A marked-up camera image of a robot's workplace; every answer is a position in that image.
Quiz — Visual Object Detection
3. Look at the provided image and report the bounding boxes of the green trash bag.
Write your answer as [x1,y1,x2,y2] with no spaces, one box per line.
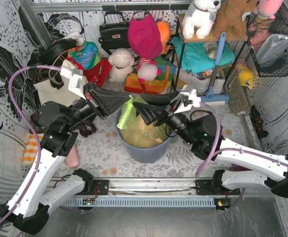
[117,96,170,149]

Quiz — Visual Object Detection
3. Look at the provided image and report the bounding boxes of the blue floor squeegee mop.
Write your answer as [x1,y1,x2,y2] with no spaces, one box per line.
[201,32,229,105]

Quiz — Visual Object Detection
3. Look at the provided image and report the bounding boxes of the blue trash bin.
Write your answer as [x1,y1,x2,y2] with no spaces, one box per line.
[115,109,171,163]

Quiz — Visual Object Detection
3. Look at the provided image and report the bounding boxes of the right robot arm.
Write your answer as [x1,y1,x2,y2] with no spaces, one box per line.
[133,89,288,198]

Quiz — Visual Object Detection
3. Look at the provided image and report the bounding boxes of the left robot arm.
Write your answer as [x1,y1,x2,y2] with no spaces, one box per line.
[0,82,130,235]

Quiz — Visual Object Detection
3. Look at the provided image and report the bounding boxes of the rainbow striped bag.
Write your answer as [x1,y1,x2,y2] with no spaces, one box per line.
[124,56,177,94]

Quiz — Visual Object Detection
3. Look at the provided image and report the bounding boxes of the cream canvas tote bag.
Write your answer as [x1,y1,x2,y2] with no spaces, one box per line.
[34,70,81,107]

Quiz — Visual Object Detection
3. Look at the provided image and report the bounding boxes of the colourful printed bag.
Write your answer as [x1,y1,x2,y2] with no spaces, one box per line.
[67,41,101,70]

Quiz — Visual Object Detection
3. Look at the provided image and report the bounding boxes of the magenta cloth bag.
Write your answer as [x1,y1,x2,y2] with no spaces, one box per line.
[127,13,163,59]

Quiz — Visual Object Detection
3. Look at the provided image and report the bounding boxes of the silver foil bag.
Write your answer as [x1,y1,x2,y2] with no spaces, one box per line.
[256,34,288,64]

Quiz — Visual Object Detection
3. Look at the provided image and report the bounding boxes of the brown patterned handbag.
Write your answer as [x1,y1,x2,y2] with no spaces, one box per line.
[30,111,96,138]

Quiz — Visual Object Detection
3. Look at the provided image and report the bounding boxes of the red cloth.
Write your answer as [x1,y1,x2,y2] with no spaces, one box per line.
[83,58,112,87]

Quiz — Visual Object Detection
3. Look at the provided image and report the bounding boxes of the white sneakers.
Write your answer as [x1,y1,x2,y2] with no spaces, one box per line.
[179,69,225,95]

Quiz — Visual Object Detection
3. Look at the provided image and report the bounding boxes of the pink white plush doll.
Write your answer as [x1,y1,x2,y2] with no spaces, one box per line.
[137,57,162,82]

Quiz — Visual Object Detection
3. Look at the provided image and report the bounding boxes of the cream plush sheep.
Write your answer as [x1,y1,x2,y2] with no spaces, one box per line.
[108,48,135,82]

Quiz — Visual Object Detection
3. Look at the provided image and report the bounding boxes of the teal folded cloth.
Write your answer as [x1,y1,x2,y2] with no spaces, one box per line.
[181,42,235,74]

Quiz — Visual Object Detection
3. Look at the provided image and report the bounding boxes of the pink plush roll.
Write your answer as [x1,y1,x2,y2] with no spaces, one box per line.
[65,145,79,168]

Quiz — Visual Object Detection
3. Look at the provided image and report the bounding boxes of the brown chenille duster mop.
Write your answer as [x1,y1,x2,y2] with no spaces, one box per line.
[225,76,250,116]

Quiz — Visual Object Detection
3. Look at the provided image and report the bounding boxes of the black round hat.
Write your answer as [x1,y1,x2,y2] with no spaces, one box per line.
[39,39,78,65]

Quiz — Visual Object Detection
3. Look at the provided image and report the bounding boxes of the black leather handbag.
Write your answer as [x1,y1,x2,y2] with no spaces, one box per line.
[98,11,131,55]

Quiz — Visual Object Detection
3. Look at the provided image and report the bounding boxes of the orange plush toy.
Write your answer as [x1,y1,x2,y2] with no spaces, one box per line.
[157,21,170,54]

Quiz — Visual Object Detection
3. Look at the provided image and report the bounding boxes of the yellow plush duck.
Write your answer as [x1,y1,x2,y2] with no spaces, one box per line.
[236,60,254,89]

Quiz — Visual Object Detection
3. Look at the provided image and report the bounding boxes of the black wooden shelf rack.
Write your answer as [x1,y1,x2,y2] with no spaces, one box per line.
[171,14,248,91]

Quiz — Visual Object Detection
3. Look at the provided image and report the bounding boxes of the orange checkered cloth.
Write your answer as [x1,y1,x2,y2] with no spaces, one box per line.
[22,134,38,166]

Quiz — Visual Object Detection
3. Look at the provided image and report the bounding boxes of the white plush dog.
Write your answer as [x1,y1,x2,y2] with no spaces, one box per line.
[182,0,221,39]

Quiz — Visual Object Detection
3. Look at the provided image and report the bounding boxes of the brown teddy bear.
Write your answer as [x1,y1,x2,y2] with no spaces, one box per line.
[213,0,259,39]

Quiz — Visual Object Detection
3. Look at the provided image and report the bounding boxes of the pink plush toy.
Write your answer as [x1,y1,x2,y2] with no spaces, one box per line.
[253,0,283,30]

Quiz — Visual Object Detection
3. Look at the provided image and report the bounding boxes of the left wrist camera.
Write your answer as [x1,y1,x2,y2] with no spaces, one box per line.
[60,67,87,99]

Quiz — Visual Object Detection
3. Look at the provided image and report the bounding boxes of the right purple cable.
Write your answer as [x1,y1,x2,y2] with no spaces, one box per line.
[195,101,288,213]

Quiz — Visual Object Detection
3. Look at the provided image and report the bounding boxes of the purple cable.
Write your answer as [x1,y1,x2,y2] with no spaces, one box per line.
[0,65,65,237]
[195,101,288,213]

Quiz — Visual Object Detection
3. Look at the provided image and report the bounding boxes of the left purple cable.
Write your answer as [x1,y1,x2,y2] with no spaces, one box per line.
[0,65,65,237]

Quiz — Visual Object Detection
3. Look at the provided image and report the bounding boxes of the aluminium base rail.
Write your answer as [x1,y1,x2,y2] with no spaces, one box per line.
[22,176,288,197]

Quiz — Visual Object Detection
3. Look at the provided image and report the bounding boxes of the black wire basket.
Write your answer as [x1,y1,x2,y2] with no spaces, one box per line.
[247,12,288,78]

